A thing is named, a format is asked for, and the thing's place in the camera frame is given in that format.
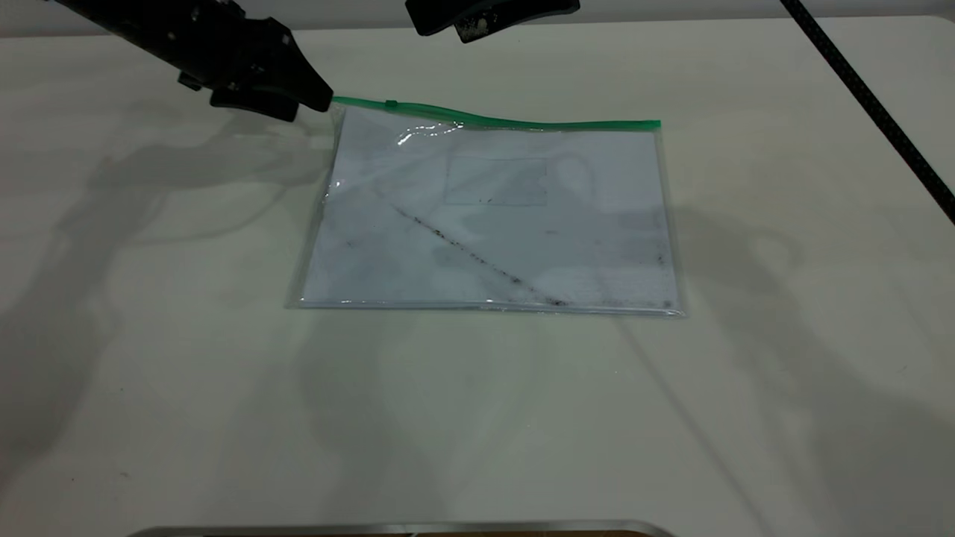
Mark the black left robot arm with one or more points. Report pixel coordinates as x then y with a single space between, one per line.
119 21

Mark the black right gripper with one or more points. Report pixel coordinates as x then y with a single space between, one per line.
537 7

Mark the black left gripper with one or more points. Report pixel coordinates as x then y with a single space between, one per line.
224 45

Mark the clear plastic zip bag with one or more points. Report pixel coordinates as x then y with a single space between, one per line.
492 246

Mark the grey rounded base rim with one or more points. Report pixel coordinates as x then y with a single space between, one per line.
403 530

